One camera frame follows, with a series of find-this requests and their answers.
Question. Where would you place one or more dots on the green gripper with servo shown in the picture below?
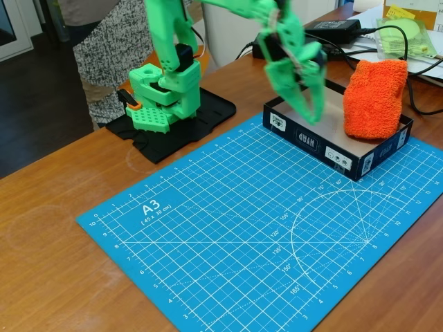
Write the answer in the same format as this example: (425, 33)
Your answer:
(290, 73)

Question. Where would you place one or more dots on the orange fluffy towel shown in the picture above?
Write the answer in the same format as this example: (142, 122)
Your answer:
(373, 100)

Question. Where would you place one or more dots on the green 3D-printed robot arm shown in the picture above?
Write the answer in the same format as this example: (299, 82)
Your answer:
(166, 34)

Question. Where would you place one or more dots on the dark blue cardboard box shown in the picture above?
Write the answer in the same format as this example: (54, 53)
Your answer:
(304, 135)

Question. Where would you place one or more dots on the black power adapter brick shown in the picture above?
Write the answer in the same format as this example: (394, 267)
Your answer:
(257, 50)
(332, 27)

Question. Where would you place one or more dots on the white rounded chair back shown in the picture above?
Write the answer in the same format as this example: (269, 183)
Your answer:
(235, 34)

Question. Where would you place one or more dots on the yellow sticky note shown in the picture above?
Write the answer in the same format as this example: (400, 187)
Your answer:
(398, 13)

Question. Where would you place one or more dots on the plastic bag with green parts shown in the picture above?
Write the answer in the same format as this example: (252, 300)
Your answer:
(418, 34)

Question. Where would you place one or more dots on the white paper sheets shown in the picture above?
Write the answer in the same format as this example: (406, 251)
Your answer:
(431, 74)

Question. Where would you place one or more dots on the blue A3 cutting mat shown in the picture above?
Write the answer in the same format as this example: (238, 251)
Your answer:
(277, 224)

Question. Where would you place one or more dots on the brown cardboard box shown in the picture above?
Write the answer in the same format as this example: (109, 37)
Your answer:
(429, 14)

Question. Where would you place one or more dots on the black and orange clamp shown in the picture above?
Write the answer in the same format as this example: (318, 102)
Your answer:
(129, 100)

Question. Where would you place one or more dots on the person in speckled sweater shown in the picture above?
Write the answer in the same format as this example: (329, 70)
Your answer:
(100, 58)

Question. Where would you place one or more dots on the white door frame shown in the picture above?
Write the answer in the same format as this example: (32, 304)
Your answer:
(24, 34)

